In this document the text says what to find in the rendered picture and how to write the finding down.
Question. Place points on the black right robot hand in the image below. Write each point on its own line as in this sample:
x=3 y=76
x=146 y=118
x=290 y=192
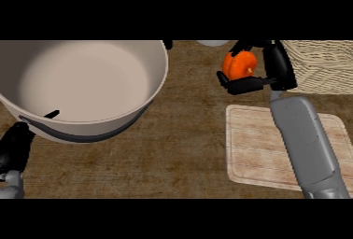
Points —
x=279 y=68

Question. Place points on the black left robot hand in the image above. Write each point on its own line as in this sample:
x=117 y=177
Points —
x=15 y=149

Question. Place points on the orange squash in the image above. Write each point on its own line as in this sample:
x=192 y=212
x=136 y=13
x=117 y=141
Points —
x=238 y=65

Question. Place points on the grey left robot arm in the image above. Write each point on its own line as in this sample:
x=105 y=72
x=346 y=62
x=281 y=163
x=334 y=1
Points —
x=10 y=185

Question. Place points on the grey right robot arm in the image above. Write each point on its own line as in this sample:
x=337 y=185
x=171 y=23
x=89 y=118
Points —
x=307 y=146

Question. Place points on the pale wooden cutting board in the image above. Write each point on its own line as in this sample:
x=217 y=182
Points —
x=257 y=149

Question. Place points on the large beige pot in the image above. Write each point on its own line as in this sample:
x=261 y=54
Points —
x=87 y=77

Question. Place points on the woven wicker basket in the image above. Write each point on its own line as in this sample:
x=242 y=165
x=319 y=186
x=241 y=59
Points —
x=321 y=67

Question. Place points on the pale grey round object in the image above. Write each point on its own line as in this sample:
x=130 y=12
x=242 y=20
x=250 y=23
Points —
x=211 y=42

